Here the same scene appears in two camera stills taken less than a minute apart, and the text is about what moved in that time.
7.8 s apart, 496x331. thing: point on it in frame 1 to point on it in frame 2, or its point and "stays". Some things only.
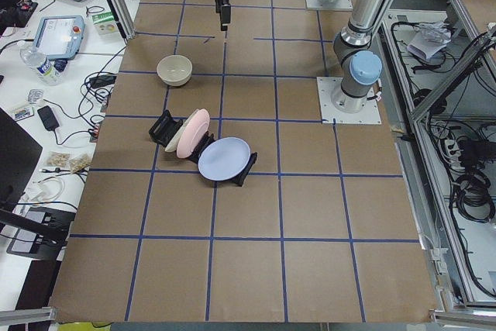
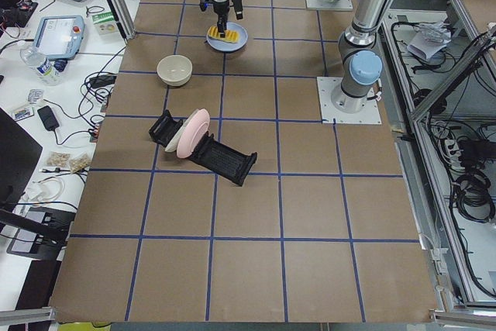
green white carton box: [105, 23] stays
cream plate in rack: [172, 146] stays
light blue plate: [224, 159] to [225, 46]
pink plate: [193, 133] stays
